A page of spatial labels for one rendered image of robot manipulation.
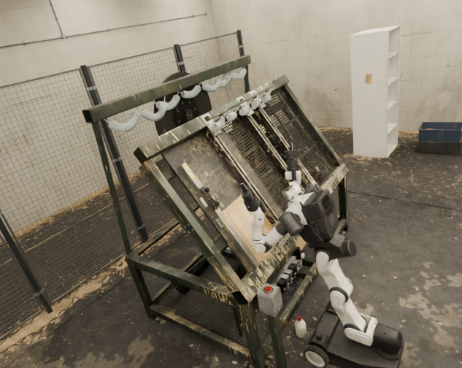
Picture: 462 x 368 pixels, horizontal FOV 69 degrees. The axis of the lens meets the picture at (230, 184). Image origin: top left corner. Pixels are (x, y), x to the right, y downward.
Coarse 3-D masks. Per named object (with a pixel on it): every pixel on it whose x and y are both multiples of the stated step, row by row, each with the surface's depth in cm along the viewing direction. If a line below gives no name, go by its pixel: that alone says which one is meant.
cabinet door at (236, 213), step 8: (240, 200) 270; (232, 208) 262; (240, 208) 267; (232, 216) 259; (240, 216) 264; (248, 216) 269; (264, 216) 279; (232, 224) 255; (240, 224) 261; (248, 224) 266; (264, 224) 276; (240, 232) 257; (248, 232) 262; (264, 232) 273; (248, 240) 259; (256, 256) 257; (264, 256) 262
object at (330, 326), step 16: (320, 320) 284; (336, 320) 280; (320, 336) 263; (336, 336) 269; (384, 336) 243; (400, 336) 242; (336, 352) 257; (352, 352) 255; (368, 352) 252; (384, 352) 247; (400, 352) 246
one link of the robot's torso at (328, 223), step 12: (312, 192) 240; (324, 192) 228; (300, 204) 230; (312, 204) 220; (324, 204) 223; (300, 216) 226; (312, 216) 225; (324, 216) 220; (336, 216) 236; (312, 228) 227; (324, 228) 224; (336, 228) 235; (312, 240) 234
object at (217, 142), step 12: (204, 120) 269; (204, 132) 276; (216, 132) 272; (216, 144) 275; (228, 156) 274; (240, 168) 277; (240, 180) 278; (252, 192) 277; (264, 204) 277; (276, 216) 280
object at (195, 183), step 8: (184, 168) 246; (192, 184) 249; (200, 184) 249; (200, 192) 248; (216, 216) 250; (224, 216) 251; (224, 224) 249; (232, 232) 250; (240, 240) 251; (240, 248) 251; (248, 248) 253; (248, 256) 250; (256, 264) 251
